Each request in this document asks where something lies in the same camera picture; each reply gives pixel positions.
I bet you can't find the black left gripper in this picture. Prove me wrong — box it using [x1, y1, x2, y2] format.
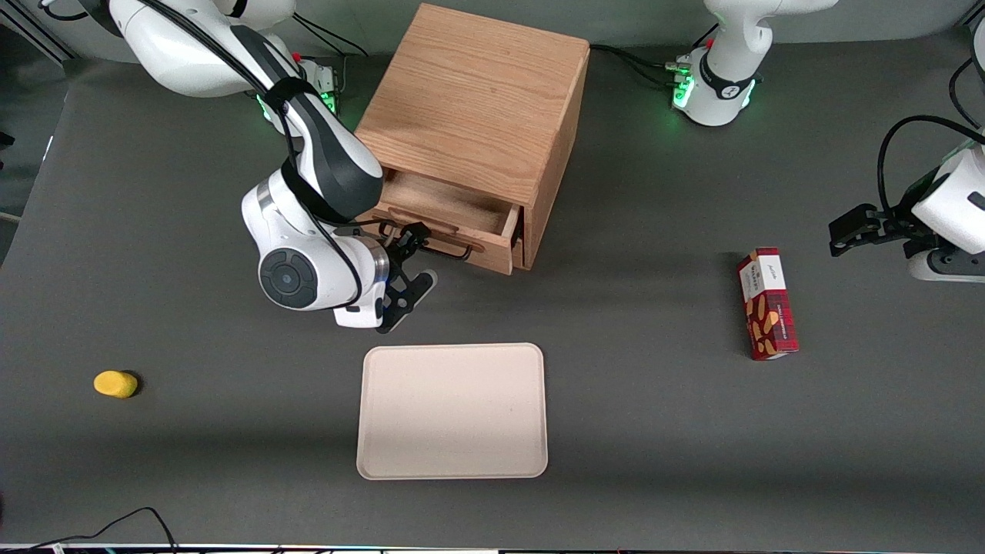
[829, 203, 938, 260]

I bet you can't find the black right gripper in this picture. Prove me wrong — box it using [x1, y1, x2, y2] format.
[375, 222, 439, 334]

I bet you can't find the wooden drawer cabinet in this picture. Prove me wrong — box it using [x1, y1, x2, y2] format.
[352, 2, 591, 272]

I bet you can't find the red cookie box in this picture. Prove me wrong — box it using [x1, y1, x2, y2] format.
[736, 247, 800, 362]

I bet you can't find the beige plastic tray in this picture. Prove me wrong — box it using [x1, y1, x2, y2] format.
[356, 342, 549, 481]

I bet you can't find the yellow sponge cylinder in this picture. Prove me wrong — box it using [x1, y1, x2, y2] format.
[93, 370, 140, 399]

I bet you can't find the black left arm looped cable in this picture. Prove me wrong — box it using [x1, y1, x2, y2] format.
[877, 115, 985, 218]

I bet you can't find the black left arm short cable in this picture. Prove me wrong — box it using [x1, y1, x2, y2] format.
[948, 57, 985, 128]

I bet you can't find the black right base cable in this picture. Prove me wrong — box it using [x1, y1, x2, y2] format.
[294, 14, 371, 59]

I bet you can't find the black base cable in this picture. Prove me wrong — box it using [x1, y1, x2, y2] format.
[614, 52, 682, 88]
[589, 43, 682, 70]
[294, 14, 371, 59]

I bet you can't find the black left base cable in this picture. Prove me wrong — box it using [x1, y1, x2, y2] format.
[614, 52, 682, 88]
[589, 43, 682, 70]

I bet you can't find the black cable at table edge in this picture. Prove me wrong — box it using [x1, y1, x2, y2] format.
[0, 506, 179, 554]

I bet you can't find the aluminium frame rail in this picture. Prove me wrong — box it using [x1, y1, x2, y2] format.
[0, 0, 79, 65]

